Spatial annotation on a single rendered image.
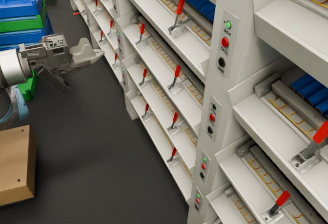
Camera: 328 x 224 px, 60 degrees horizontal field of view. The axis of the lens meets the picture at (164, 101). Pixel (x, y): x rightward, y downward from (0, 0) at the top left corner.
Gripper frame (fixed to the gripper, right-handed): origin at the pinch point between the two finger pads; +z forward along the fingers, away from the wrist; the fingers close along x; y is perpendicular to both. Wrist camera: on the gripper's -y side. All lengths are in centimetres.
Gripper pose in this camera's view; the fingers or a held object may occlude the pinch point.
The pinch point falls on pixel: (100, 54)
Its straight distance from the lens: 84.8
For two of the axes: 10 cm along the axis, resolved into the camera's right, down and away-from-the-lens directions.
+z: 9.0, -2.7, 3.3
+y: 0.3, -7.3, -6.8
